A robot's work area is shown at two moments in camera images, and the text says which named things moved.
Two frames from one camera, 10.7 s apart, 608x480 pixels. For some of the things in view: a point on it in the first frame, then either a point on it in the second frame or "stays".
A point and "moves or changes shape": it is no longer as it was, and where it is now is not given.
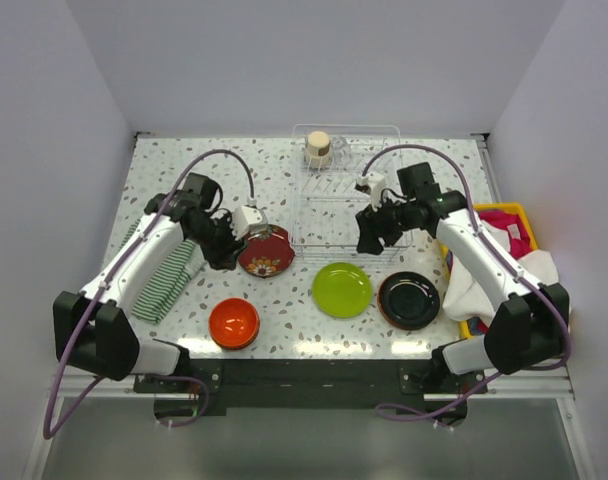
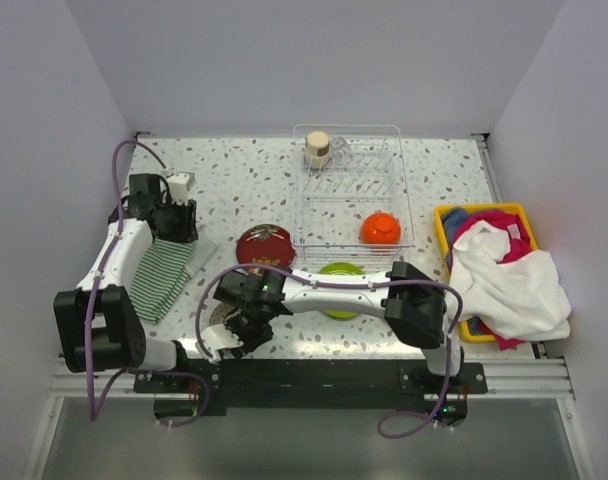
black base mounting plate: x=180 y=399 stays
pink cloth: x=519 y=236 stays
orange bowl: x=233 y=323 moves or changes shape
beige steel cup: x=318 y=151 stays
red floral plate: x=267 y=251 stays
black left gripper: x=225 y=256 → x=186 y=233
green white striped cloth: x=164 y=281 stays
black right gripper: x=372 y=230 → x=250 y=344
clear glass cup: x=340 y=149 stays
